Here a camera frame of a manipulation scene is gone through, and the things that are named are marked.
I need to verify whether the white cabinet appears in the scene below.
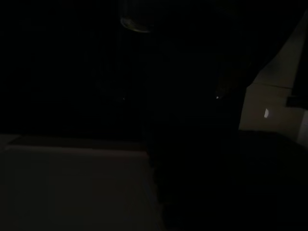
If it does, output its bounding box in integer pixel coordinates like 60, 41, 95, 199
238, 9, 308, 147

